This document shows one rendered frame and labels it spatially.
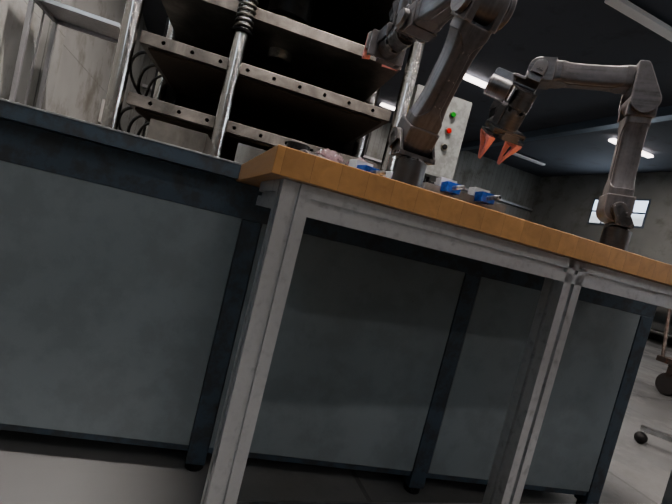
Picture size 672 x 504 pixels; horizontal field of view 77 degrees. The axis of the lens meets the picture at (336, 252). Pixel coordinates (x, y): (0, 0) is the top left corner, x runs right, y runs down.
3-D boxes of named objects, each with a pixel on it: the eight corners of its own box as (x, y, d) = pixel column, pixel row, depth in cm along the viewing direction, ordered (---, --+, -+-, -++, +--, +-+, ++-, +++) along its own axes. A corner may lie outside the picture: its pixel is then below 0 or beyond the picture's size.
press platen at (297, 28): (400, 70, 196) (403, 59, 196) (153, -17, 171) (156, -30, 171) (361, 104, 264) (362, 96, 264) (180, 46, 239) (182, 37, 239)
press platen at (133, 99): (376, 174, 196) (378, 164, 196) (125, 103, 171) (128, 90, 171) (341, 182, 268) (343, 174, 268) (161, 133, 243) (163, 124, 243)
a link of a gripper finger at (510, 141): (478, 154, 124) (495, 124, 119) (499, 161, 126) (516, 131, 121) (487, 164, 118) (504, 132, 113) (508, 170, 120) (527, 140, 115)
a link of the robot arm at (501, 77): (484, 86, 110) (508, 44, 109) (482, 98, 118) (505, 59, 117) (526, 104, 107) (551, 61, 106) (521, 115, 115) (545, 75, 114)
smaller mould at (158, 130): (202, 159, 116) (207, 134, 115) (144, 143, 112) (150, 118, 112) (208, 165, 135) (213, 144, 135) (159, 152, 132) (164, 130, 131)
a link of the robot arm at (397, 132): (391, 127, 86) (404, 122, 81) (427, 139, 89) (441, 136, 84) (383, 157, 87) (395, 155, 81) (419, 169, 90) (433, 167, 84)
